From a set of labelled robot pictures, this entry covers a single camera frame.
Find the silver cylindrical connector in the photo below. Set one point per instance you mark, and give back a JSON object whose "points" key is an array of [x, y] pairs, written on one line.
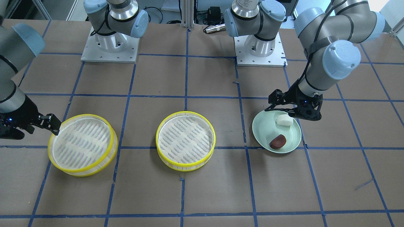
{"points": [[214, 28]]}

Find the white bun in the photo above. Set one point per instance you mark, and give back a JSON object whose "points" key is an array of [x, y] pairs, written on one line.
{"points": [[285, 120]]}

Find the aluminium frame post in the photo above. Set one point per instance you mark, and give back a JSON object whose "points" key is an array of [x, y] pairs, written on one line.
{"points": [[187, 11]]}

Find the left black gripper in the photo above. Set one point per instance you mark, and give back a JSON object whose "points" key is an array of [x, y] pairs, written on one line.
{"points": [[292, 96]]}

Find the yellow steamer basket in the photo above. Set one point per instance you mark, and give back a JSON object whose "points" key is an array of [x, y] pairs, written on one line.
{"points": [[85, 145], [185, 141]]}

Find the brown bun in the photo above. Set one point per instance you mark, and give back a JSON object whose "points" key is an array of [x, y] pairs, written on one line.
{"points": [[278, 142]]}

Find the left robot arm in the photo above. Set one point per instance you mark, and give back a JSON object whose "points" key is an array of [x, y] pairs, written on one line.
{"points": [[328, 40]]}

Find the light green plate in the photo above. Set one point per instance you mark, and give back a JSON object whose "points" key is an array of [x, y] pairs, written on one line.
{"points": [[265, 129]]}

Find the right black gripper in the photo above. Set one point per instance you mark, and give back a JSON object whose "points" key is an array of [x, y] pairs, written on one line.
{"points": [[22, 114]]}

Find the black power brick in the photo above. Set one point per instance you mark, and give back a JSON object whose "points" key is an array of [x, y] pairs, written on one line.
{"points": [[213, 14]]}

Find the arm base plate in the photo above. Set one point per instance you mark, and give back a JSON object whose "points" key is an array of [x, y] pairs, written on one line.
{"points": [[116, 48], [252, 52]]}

